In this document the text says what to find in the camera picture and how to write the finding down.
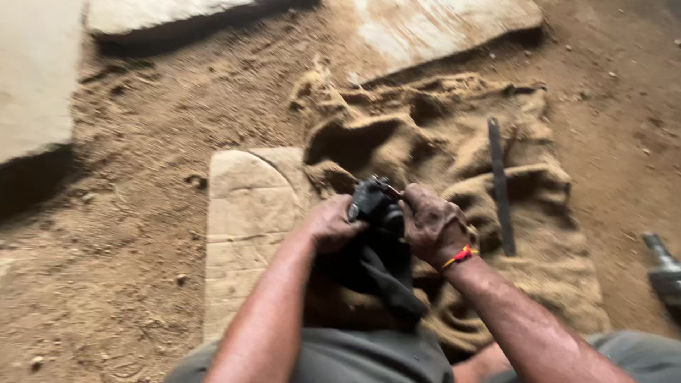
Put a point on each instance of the person's right hand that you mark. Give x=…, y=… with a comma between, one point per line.
x=433, y=226

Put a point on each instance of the person's left hand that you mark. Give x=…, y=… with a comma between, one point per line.
x=331, y=223

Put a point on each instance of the person's left fingers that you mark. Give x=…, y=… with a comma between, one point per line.
x=355, y=223

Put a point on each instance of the person's right fingers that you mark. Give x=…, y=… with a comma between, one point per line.
x=412, y=205

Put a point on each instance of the black power tool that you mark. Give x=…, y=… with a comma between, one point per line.
x=376, y=205

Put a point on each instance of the black cloth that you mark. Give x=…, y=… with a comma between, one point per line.
x=380, y=271

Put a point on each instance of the brown burlap sack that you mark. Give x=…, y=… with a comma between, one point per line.
x=452, y=159

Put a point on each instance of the red yellow wrist thread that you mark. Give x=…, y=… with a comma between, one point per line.
x=460, y=255

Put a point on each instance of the dark flat metal file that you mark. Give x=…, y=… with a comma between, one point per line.
x=501, y=186

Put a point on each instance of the carved sandstone slab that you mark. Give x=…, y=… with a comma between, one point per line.
x=250, y=228

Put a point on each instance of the person's grey shorts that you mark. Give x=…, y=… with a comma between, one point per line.
x=340, y=356

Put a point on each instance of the dusty stone slab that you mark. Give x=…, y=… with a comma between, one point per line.
x=431, y=34

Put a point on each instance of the grey angle grinder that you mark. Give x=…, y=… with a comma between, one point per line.
x=664, y=271

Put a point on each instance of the flat pale stone slab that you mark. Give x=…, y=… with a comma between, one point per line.
x=159, y=13

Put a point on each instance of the large pale stone slab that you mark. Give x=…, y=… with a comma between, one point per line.
x=34, y=74

